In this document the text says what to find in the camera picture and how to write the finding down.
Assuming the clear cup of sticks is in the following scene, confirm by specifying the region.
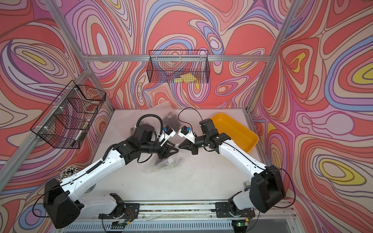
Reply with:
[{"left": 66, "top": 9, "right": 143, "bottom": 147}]
[{"left": 59, "top": 167, "right": 88, "bottom": 193}]

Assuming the black wire basket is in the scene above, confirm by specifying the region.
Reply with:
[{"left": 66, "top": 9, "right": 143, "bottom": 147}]
[
  {"left": 30, "top": 81, "right": 106, "bottom": 149},
  {"left": 146, "top": 49, "right": 210, "bottom": 83}
]

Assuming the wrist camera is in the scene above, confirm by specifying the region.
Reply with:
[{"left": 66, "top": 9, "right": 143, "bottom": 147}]
[
  {"left": 158, "top": 126, "right": 176, "bottom": 146},
  {"left": 178, "top": 126, "right": 196, "bottom": 143}
]

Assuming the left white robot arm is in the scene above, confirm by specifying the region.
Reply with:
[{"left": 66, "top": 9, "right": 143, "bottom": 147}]
[{"left": 43, "top": 124, "right": 178, "bottom": 229}]

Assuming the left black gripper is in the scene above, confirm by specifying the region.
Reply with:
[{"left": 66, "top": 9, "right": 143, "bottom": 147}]
[{"left": 140, "top": 140, "right": 180, "bottom": 160}]

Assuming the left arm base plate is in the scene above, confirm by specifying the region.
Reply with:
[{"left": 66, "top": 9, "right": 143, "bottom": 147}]
[{"left": 99, "top": 203, "right": 140, "bottom": 220}]

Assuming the yellow item in basket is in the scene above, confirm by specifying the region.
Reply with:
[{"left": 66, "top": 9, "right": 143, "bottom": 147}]
[{"left": 173, "top": 73, "right": 197, "bottom": 83}]

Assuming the left black wire basket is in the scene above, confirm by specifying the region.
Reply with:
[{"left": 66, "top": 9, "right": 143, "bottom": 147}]
[{"left": 30, "top": 81, "right": 106, "bottom": 149}]

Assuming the back black wire basket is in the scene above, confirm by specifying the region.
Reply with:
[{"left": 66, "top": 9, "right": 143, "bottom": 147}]
[{"left": 146, "top": 49, "right": 210, "bottom": 83}]

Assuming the yellow plastic tray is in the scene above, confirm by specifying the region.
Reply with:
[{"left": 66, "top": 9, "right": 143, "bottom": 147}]
[{"left": 212, "top": 113, "right": 259, "bottom": 154}]

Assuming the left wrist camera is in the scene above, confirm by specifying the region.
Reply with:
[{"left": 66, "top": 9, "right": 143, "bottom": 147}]
[{"left": 158, "top": 126, "right": 176, "bottom": 146}]

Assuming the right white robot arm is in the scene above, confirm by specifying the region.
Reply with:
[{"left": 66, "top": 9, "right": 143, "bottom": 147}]
[{"left": 178, "top": 118, "right": 286, "bottom": 216}]

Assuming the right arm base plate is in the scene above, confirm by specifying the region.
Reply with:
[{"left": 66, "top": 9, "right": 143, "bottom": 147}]
[{"left": 214, "top": 202, "right": 255, "bottom": 219}]

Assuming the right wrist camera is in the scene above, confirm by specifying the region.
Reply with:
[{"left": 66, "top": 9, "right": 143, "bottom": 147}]
[{"left": 178, "top": 126, "right": 196, "bottom": 143}]

